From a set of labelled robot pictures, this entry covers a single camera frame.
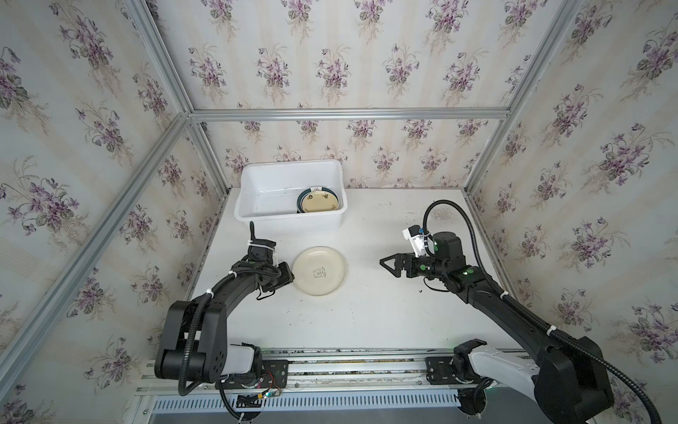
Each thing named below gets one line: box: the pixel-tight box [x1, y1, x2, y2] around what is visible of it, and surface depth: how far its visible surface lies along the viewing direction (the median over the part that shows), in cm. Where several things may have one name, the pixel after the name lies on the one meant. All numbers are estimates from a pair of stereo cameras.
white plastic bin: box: [233, 159, 348, 233], surface depth 113 cm
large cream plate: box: [292, 245, 347, 296], surface depth 96 cm
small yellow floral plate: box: [301, 190, 340, 212], surface depth 112 cm
